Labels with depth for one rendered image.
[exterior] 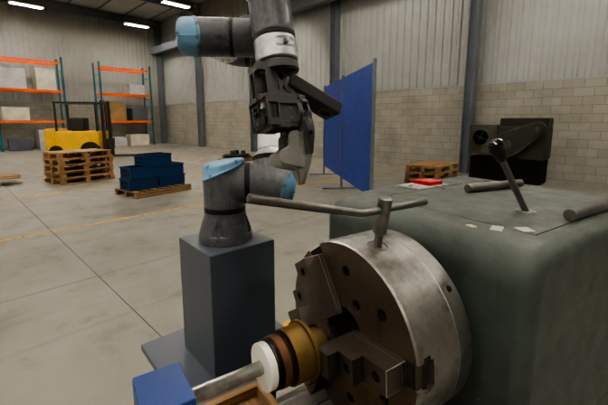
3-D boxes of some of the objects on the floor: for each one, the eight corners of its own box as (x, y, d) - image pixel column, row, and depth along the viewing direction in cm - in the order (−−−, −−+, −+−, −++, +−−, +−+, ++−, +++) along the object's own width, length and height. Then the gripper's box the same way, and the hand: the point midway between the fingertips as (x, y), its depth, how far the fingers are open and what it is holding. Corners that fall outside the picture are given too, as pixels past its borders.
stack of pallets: (98, 175, 940) (95, 147, 929) (116, 178, 894) (113, 149, 882) (43, 182, 836) (40, 151, 825) (61, 185, 790) (57, 153, 778)
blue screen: (308, 174, 957) (308, 85, 920) (337, 174, 967) (339, 85, 930) (346, 213, 553) (348, 57, 516) (394, 211, 563) (401, 58, 526)
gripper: (241, 72, 63) (257, 191, 62) (263, 51, 56) (281, 185, 54) (282, 76, 68) (298, 185, 67) (308, 57, 60) (327, 180, 59)
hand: (304, 177), depth 62 cm, fingers closed
